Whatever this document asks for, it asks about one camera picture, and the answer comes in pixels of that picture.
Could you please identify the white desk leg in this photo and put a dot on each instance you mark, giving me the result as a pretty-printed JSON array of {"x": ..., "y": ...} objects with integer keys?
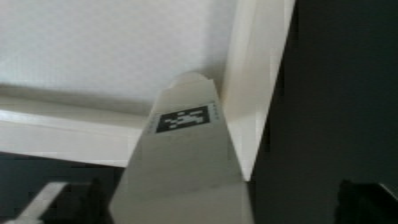
[{"x": 181, "y": 185}]

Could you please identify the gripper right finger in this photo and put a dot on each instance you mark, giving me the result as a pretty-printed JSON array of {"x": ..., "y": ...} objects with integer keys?
[{"x": 366, "y": 204}]

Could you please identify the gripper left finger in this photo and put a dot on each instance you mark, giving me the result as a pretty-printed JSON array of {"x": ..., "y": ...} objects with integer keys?
[{"x": 69, "y": 203}]

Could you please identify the white desk top tray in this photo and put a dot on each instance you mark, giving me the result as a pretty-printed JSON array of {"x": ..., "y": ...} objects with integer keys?
[{"x": 94, "y": 51}]

